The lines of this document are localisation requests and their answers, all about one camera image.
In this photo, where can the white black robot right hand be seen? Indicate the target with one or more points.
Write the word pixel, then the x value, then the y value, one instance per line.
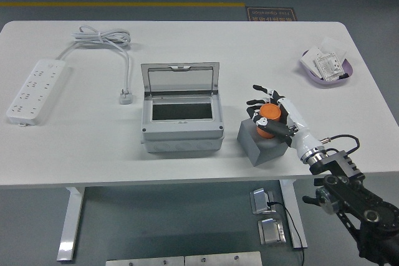
pixel 299 129

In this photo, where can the orange cylindrical battery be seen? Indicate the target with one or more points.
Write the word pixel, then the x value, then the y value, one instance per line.
pixel 269 111

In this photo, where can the transparent hinged box lid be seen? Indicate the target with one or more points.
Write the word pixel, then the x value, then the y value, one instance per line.
pixel 180 80

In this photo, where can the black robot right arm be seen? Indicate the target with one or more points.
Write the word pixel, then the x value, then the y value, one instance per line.
pixel 343 161

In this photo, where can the grey block battery holder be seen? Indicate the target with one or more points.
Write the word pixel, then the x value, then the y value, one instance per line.
pixel 265 155

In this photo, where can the grey plastic junction box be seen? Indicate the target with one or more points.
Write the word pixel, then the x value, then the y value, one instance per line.
pixel 184 144

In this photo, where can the purple oval tray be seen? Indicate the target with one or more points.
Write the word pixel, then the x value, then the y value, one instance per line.
pixel 321 83

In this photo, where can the plain white card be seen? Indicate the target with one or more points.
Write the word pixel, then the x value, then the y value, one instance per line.
pixel 308 60

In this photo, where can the white printed socket panel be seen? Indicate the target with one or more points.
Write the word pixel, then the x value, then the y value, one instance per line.
pixel 327 65

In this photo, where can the white table leg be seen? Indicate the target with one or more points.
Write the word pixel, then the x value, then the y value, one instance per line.
pixel 70 225
pixel 294 216

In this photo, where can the clear plastic bag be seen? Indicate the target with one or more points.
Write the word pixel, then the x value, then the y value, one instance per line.
pixel 335 45

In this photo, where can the brown floor sign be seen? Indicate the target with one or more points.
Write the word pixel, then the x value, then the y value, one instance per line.
pixel 271 13

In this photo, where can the white power plug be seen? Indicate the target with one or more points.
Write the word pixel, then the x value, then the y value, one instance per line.
pixel 126 100

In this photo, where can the yellow floor tape line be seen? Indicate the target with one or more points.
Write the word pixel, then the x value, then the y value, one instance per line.
pixel 124 4

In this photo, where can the grey metal base plate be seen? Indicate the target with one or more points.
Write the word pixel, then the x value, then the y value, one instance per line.
pixel 145 262
pixel 223 259

